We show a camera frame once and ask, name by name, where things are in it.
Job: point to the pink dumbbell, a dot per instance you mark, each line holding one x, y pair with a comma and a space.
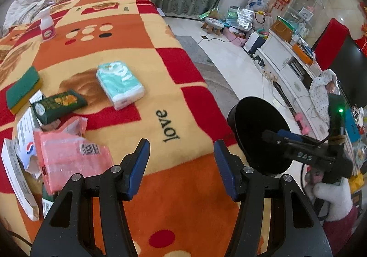
303, 123

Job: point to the teal white tissue pack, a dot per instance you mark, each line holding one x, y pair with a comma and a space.
119, 85

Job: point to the green foil packet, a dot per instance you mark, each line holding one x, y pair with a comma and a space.
207, 15

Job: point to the grey rug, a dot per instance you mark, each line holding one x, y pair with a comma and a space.
206, 70

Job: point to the printed orange red blanket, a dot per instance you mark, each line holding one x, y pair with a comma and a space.
172, 188

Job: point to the white blue plastic bag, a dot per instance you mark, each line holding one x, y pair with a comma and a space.
256, 1

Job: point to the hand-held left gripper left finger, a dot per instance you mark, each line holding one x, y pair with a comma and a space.
139, 165

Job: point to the white bottle pink label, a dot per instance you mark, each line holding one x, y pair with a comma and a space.
47, 26

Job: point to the brown gift bag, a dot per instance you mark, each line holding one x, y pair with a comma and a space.
282, 30

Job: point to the white television cabinet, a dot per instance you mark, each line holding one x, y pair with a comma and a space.
283, 56

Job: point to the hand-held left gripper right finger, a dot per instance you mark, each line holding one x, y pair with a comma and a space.
223, 165

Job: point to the dark green packet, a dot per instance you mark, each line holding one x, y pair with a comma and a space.
57, 105

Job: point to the person's right hand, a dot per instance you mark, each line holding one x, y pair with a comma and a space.
335, 199

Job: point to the long white carton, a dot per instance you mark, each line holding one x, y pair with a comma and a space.
17, 179

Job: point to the white blue striped box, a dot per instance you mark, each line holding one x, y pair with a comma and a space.
25, 125

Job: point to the black round bin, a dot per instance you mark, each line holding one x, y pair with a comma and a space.
252, 119

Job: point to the white snack wrapper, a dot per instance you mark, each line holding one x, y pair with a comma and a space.
30, 155

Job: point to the person's right forearm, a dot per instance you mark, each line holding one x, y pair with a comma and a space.
341, 225

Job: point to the pink plastic wrapper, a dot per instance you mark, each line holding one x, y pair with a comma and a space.
71, 159

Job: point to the red cloth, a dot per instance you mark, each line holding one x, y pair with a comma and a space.
332, 33

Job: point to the orange box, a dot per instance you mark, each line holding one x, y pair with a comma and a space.
302, 54

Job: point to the black television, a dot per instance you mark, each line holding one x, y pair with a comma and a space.
344, 73

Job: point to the green yellow sponge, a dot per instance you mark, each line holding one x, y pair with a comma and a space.
23, 87

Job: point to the small round stool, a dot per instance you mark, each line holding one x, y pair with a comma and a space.
213, 24

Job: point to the silver insulated bag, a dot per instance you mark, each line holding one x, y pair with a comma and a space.
245, 17

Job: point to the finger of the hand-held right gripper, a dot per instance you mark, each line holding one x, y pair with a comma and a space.
271, 137
290, 134

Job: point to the white dotted baby cloth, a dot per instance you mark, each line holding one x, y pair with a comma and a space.
321, 96

